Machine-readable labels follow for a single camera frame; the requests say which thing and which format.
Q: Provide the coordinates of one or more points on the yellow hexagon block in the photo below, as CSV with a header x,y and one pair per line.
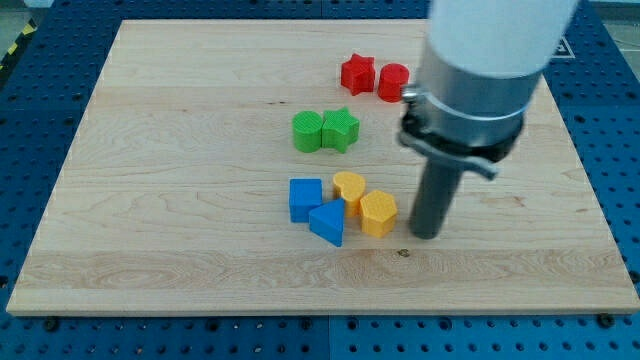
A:
x,y
378,213

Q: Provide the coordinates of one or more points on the blue triangle block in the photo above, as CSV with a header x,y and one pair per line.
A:
x,y
327,221

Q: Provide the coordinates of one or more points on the green cylinder block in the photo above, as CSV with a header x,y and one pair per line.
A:
x,y
307,131

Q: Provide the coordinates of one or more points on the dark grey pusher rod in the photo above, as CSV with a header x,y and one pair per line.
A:
x,y
438,186

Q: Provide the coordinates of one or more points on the red star block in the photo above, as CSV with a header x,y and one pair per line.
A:
x,y
358,74

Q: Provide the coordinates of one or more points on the black clamp mount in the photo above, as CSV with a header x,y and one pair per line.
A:
x,y
456,139

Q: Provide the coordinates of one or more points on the yellow heart block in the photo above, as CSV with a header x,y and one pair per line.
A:
x,y
350,187

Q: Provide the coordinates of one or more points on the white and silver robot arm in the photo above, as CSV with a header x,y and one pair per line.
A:
x,y
465,109

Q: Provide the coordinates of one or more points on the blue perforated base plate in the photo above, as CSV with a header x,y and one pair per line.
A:
x,y
41,107

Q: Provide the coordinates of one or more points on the blue cube block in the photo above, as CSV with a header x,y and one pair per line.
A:
x,y
305,194

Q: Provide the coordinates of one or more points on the red cylinder block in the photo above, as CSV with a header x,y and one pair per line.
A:
x,y
392,78

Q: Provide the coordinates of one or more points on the green star block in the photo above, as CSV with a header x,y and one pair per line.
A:
x,y
339,130

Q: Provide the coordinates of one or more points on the wooden board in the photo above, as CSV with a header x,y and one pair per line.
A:
x,y
174,197

